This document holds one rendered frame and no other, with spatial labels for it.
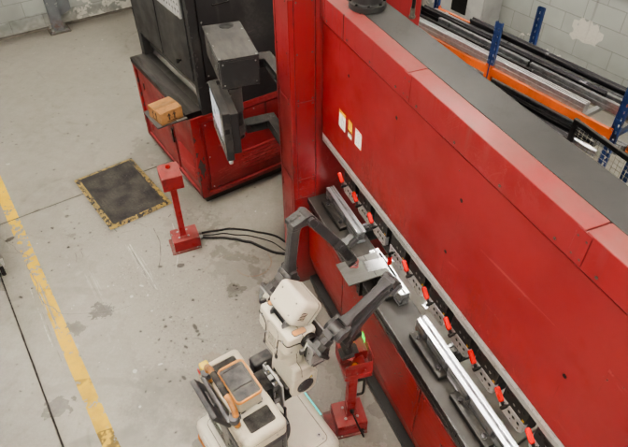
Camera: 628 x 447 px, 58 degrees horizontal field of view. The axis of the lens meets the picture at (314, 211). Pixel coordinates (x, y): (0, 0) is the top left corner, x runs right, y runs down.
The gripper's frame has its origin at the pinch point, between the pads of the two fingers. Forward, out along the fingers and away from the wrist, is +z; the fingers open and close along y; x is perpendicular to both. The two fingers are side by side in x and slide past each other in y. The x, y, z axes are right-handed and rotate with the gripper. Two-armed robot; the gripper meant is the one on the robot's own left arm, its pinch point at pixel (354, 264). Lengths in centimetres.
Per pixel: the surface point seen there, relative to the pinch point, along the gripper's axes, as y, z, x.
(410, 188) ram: -21, -51, -46
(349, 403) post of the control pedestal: -39, 60, 55
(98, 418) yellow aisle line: 32, 14, 197
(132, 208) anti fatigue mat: 231, 40, 145
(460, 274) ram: -68, -39, -39
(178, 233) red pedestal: 169, 44, 114
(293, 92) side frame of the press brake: 85, -60, -31
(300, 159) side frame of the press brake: 86, -13, -10
